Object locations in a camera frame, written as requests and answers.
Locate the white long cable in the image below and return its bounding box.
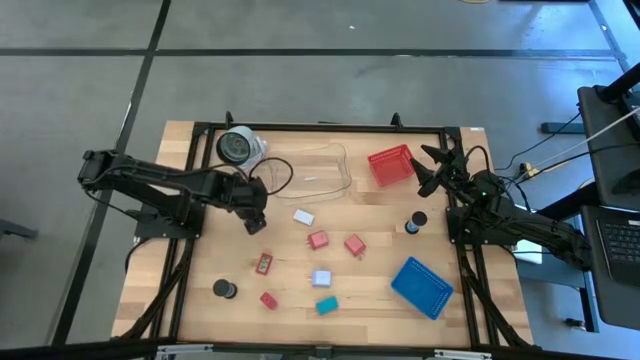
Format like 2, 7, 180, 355
532, 106, 640, 175

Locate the black diagonal pole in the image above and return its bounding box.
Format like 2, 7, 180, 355
598, 62, 640, 102

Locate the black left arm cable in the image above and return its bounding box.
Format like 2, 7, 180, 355
248, 156, 295, 197

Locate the grey desk foot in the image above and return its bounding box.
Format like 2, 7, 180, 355
517, 249, 586, 292

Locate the teal small box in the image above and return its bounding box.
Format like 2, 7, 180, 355
314, 295, 340, 317

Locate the red plug charger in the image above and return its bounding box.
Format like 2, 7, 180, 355
343, 233, 368, 260
305, 229, 331, 251

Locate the white cylindrical device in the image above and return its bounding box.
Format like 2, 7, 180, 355
215, 124, 261, 167

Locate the clear plastic bin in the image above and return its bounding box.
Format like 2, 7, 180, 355
259, 142, 354, 200

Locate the black laptop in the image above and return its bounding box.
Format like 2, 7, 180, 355
594, 215, 640, 287

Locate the black rig bar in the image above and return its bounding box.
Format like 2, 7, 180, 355
0, 337, 640, 360

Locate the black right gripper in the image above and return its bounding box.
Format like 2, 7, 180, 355
410, 143, 475, 199

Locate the black hourglass blue sand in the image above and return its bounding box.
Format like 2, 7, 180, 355
404, 210, 429, 235

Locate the dark grey chair foot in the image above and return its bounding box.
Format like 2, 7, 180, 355
0, 218, 39, 242

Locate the pale blue plug charger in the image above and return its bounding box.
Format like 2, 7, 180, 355
309, 269, 333, 289

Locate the black stand foot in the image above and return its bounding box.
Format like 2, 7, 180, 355
540, 121, 586, 135

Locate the red digital timer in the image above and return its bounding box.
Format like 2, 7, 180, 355
254, 252, 275, 277

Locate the red plastic basket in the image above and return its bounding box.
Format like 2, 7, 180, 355
367, 143, 416, 189

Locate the black desk leg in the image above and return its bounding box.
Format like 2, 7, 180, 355
537, 179, 601, 221

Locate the blue plastic basket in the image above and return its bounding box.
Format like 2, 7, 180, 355
390, 256, 455, 321

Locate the black hourglass white sand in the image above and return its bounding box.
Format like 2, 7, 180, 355
212, 278, 239, 300

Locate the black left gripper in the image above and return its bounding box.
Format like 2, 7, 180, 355
227, 174, 269, 237

